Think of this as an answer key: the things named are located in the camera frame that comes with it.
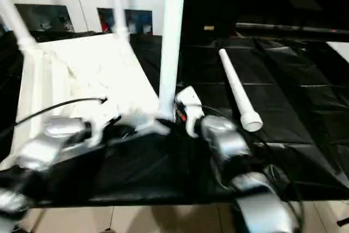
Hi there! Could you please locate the white plastic table leg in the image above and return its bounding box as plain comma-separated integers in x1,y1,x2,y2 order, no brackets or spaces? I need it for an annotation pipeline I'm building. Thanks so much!
110,0,131,40
0,0,38,51
219,48,263,132
158,0,188,121

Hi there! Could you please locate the black mat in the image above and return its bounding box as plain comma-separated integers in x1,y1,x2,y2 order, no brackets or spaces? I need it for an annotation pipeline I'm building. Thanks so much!
0,29,349,207

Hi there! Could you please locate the white sheet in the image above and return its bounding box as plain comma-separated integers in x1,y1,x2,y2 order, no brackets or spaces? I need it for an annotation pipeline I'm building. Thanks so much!
327,41,349,62

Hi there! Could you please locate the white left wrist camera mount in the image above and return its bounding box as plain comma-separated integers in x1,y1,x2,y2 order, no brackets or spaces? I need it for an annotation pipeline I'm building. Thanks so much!
88,101,123,147

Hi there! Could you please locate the white plastic table top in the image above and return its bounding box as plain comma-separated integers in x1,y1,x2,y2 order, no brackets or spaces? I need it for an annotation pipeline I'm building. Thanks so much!
0,32,173,171

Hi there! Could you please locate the dark metal stand leg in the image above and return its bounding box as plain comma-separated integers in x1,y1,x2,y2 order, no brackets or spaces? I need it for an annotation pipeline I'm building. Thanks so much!
336,211,349,228

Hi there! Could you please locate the long metal rod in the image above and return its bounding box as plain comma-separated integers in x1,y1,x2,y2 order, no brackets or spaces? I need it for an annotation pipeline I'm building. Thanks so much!
236,22,349,35

